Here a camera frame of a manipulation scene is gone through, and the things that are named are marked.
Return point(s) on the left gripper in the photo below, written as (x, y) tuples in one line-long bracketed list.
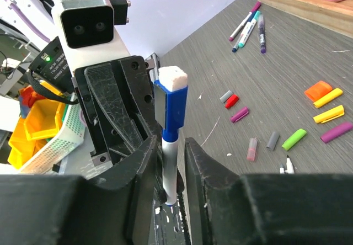
[(116, 98)]

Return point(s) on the magenta marker at left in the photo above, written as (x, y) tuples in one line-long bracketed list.
[(248, 18)]

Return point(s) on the orange highlighter cap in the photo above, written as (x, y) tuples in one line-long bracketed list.
[(318, 90)]

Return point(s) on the clear pink pen cap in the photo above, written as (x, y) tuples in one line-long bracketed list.
[(252, 149)]

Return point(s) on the red marker cap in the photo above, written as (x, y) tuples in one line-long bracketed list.
[(231, 101)]

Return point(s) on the white mesh basket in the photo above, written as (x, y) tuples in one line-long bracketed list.
[(69, 137)]

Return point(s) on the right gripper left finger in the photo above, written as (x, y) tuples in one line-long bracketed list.
[(113, 208)]

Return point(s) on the blue capped marker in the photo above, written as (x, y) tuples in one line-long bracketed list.
[(170, 96)]

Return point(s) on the wooden clothes rack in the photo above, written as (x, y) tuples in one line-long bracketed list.
[(335, 16)]

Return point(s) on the dark purple pen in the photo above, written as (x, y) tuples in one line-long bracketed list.
[(261, 28)]

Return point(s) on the purple marker cap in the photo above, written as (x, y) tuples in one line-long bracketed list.
[(336, 132), (240, 114)]

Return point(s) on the yellow storage bin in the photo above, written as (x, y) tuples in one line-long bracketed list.
[(40, 120)]

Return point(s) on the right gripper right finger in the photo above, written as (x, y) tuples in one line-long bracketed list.
[(226, 208)]

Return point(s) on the yellow marker cap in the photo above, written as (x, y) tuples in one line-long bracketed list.
[(328, 98)]

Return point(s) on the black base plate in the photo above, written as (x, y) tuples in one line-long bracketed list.
[(169, 223)]

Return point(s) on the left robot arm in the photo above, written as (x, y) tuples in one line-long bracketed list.
[(52, 61)]

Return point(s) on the yellow clip pen cap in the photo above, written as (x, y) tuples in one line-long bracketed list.
[(329, 115)]

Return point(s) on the green capped marker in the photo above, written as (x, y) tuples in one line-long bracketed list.
[(289, 166)]

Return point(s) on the grey marker cap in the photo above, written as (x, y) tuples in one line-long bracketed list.
[(273, 140), (226, 96)]

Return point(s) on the green marker cap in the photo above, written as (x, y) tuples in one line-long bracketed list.
[(293, 139)]

